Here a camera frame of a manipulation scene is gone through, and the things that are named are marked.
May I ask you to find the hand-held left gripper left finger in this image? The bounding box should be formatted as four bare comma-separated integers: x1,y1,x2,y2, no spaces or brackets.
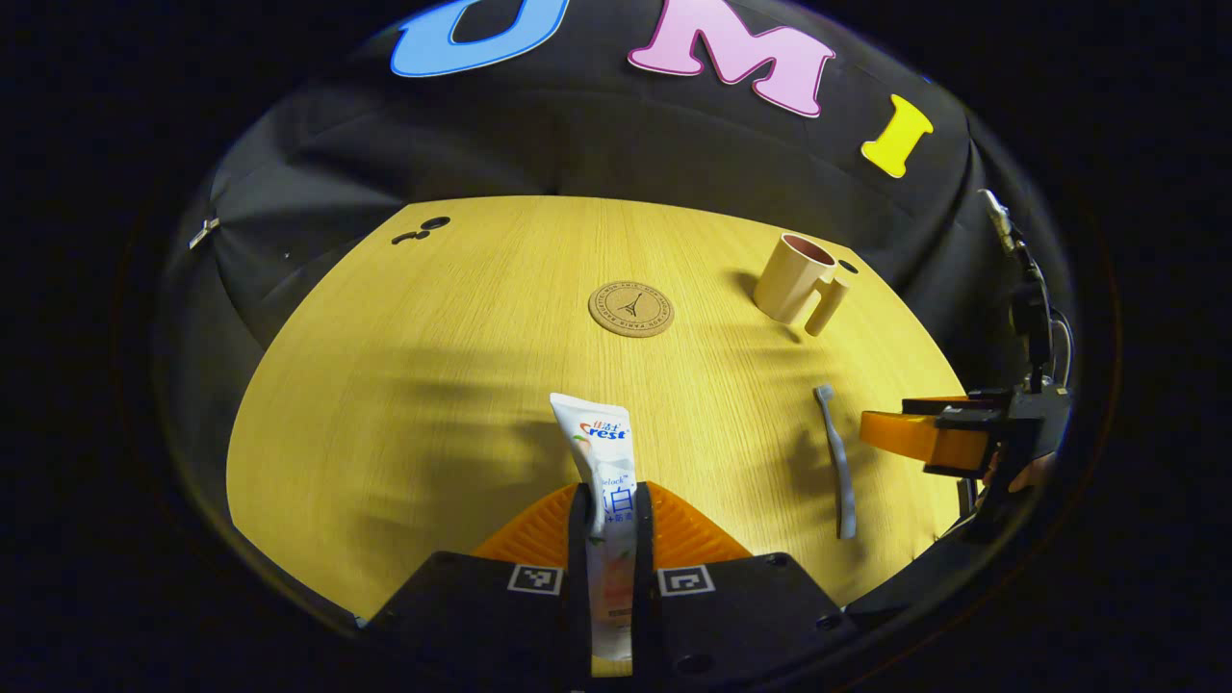
371,483,591,692

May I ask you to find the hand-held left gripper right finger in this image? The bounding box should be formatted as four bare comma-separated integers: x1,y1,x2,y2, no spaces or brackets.
632,483,856,692

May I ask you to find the grey toothbrush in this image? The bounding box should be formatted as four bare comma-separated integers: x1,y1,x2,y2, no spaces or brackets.
814,384,858,540

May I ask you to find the white toothpaste tube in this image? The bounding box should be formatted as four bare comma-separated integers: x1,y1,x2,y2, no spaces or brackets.
550,393,638,662

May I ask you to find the beige cup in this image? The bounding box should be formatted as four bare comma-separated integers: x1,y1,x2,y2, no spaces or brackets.
753,232,853,338

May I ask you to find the round cork coaster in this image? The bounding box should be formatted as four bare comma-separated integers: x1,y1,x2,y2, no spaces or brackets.
588,280,676,339

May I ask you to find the black backdrop cloth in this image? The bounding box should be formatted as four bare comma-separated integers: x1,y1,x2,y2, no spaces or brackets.
159,0,1069,617

